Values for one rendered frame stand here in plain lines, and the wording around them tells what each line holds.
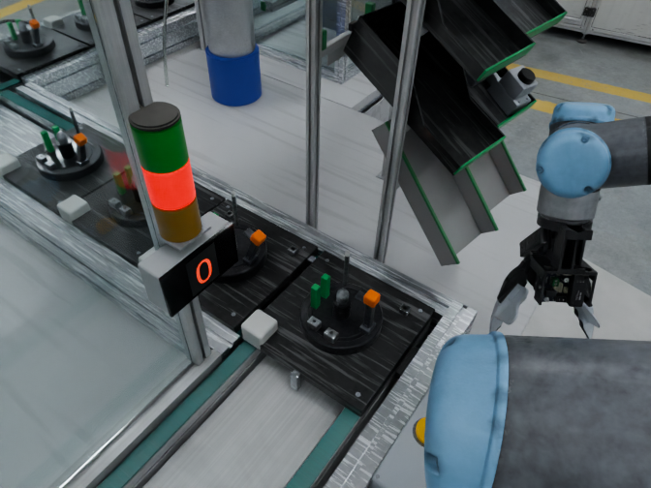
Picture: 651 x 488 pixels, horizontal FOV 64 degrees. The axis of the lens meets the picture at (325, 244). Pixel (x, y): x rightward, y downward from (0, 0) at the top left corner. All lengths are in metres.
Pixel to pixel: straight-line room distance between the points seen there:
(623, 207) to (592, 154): 2.42
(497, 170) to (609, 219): 1.80
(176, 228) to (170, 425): 0.35
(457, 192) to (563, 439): 0.78
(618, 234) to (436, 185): 1.93
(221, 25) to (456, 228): 0.89
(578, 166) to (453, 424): 0.38
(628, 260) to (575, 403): 2.44
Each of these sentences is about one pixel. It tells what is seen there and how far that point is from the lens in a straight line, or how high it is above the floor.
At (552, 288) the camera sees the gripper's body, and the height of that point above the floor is 1.14.
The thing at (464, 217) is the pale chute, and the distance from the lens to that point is 1.04.
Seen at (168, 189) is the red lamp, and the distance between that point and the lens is 0.58.
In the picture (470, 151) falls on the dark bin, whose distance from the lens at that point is 0.91.
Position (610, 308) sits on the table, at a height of 0.86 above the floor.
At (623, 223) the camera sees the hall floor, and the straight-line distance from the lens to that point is 2.94.
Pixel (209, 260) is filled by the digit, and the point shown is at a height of 1.21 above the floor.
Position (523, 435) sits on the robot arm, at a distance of 0.31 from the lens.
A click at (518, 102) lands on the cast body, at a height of 1.22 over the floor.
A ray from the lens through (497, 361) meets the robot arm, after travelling 0.33.
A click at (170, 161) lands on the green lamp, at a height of 1.37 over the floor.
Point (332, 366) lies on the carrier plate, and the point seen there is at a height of 0.97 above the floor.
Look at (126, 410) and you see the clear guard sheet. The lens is 0.83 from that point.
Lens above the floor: 1.69
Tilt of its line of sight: 45 degrees down
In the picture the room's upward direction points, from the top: 2 degrees clockwise
